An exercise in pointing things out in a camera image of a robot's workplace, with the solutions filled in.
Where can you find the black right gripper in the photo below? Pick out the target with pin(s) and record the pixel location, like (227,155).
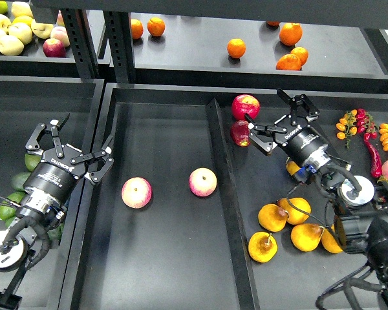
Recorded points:
(294,135)

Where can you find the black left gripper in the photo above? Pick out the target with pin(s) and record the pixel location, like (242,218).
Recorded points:
(56,176)

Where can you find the dark green avocado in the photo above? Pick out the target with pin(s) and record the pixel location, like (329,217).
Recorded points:
(56,233)

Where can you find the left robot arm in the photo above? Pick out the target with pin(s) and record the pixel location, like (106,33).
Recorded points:
(26,240)

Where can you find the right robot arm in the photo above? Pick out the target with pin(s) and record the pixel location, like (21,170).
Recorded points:
(360,208)

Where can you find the green avocado upper left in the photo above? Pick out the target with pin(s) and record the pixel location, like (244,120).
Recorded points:
(31,161)

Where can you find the green avocado middle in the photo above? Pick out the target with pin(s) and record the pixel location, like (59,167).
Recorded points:
(17,181)

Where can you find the yellow pear with brown end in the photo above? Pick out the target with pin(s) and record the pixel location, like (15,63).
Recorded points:
(272,217)

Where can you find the bright red apple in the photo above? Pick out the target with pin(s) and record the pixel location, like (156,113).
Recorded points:
(245,104)

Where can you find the orange front right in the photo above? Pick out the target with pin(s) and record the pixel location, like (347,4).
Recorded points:
(289,62)

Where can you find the cherry tomato cluster upper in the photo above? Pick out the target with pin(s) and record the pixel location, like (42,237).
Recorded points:
(356,121)

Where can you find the orange behind right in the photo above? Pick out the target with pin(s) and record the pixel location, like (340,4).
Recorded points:
(301,53)

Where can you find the black left tray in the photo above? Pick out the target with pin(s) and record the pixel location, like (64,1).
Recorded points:
(24,102)

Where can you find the black tray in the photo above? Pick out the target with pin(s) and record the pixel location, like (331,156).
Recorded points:
(182,251)
(24,102)

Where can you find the pink apple left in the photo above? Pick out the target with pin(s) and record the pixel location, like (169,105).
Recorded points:
(136,192)

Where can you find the pink apple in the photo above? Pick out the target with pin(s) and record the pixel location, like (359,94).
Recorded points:
(202,182)
(136,192)

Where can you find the large orange upper right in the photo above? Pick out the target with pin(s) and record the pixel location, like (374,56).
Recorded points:
(290,33)

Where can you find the orange middle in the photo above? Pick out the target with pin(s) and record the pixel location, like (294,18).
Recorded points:
(236,48)

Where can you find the red chili pepper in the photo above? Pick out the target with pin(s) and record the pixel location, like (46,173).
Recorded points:
(376,163)

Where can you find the pink apple right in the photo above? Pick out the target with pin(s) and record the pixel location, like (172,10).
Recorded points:
(202,182)

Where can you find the dark red apple on shelf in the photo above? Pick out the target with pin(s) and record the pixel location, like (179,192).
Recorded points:
(54,48)

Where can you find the black centre tray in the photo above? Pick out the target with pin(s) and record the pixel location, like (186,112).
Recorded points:
(182,251)

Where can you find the yellow apple front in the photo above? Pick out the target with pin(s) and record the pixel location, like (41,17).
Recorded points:
(11,46)

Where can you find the orange far left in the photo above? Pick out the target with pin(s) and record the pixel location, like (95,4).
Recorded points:
(137,29)

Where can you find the black shelf post left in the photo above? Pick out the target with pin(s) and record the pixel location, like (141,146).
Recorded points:
(81,44)

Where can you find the black shelf post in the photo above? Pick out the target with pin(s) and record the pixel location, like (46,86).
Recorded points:
(81,44)
(118,31)

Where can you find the black shelf post right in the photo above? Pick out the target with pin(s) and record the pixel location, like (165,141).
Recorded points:
(118,31)

